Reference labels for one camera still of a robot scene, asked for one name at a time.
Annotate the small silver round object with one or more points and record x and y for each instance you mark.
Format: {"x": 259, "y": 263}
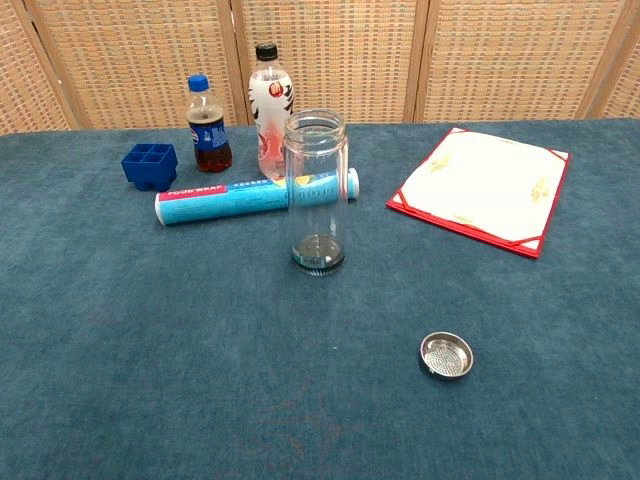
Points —
{"x": 446, "y": 358}

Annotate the clear drinking glass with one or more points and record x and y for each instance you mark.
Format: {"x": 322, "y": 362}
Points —
{"x": 315, "y": 200}

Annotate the light blue food wrap box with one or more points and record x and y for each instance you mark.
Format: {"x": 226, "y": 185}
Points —
{"x": 225, "y": 202}

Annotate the pink drink bottle, black cap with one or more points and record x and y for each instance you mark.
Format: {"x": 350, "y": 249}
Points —
{"x": 267, "y": 100}

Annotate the cola bottle with blue cap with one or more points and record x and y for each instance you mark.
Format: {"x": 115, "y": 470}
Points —
{"x": 209, "y": 135}

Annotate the blue carpet table cover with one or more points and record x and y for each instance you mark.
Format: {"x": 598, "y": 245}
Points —
{"x": 200, "y": 350}

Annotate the red certificate folder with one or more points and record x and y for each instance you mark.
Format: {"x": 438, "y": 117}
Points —
{"x": 480, "y": 190}

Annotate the blue plastic ice cube tray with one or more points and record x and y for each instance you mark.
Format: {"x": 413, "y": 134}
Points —
{"x": 150, "y": 165}

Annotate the woven rattan folding screen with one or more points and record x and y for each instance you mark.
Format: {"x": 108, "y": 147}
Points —
{"x": 350, "y": 55}

